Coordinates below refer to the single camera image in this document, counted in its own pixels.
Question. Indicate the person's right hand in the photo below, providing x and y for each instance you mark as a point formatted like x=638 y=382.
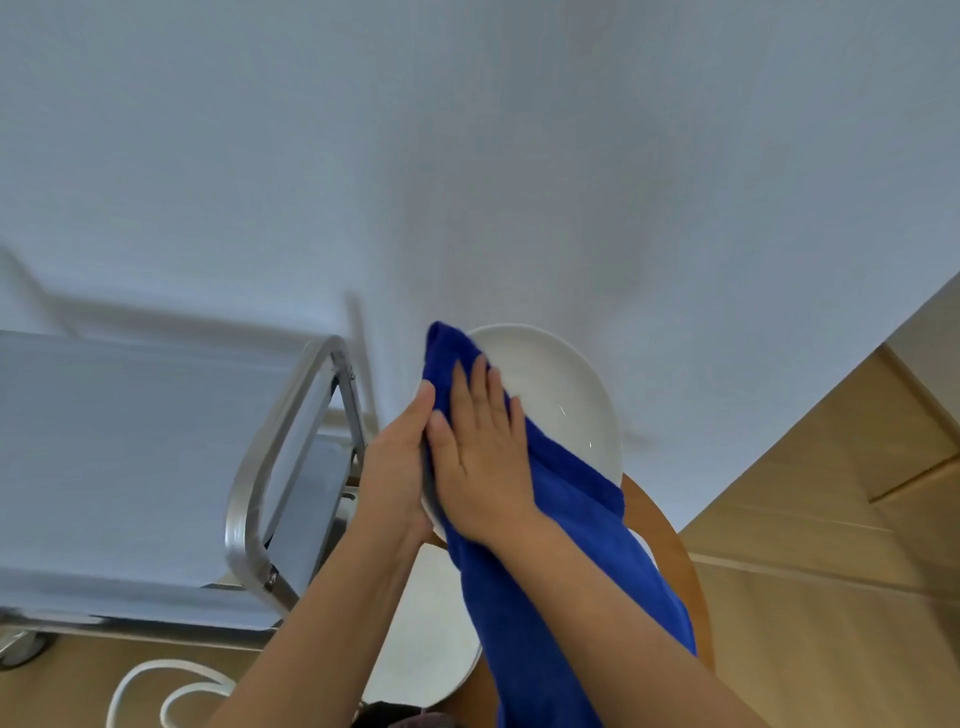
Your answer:
x=484 y=480

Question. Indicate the person's left forearm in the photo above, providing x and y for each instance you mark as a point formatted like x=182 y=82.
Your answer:
x=322 y=637

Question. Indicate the person's right thumb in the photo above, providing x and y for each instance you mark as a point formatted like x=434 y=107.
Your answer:
x=441 y=446

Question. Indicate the stainless steel cart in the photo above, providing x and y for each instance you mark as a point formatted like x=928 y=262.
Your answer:
x=135 y=465

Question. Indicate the person's right middle finger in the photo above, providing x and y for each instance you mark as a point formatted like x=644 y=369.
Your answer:
x=481 y=390

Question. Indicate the person's right little finger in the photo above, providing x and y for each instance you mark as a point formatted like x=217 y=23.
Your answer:
x=517 y=424

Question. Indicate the blue towel cloth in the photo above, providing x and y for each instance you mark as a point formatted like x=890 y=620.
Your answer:
x=570 y=555

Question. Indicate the white flat plate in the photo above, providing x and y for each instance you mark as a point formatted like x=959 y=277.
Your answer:
x=431 y=622

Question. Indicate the person's left hand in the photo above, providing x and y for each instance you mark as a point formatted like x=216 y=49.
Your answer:
x=390 y=472

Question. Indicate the white deep plate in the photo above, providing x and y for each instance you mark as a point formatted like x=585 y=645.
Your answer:
x=555 y=397

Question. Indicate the person's left thumb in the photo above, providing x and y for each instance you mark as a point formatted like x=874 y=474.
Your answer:
x=421 y=412

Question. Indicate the round wooden stool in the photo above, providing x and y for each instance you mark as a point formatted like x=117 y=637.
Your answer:
x=679 y=570

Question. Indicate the person's right forearm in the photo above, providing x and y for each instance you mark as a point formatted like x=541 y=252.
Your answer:
x=622 y=645

